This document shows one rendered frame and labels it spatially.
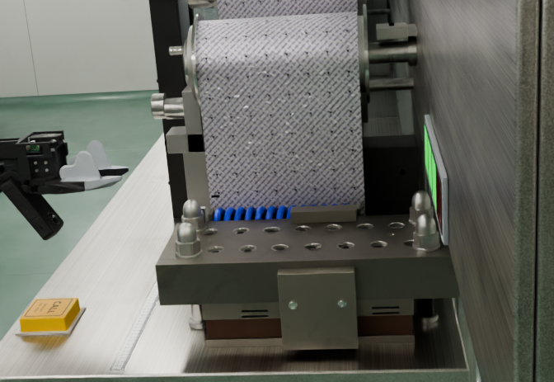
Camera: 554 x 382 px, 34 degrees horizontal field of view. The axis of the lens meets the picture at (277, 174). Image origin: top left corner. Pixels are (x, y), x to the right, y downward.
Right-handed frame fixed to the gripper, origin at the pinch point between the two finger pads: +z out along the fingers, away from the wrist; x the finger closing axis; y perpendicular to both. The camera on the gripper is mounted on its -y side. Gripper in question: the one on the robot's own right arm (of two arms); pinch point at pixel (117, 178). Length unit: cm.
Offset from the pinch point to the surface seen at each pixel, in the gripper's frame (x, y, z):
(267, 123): -0.4, 7.7, 23.8
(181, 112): 7.8, 8.0, 9.4
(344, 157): -0.4, 2.0, 34.8
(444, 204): -46, 10, 46
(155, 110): 7.5, 8.7, 5.3
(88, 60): 556, -77, -177
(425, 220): -17.6, -2.0, 45.5
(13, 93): 556, -100, -242
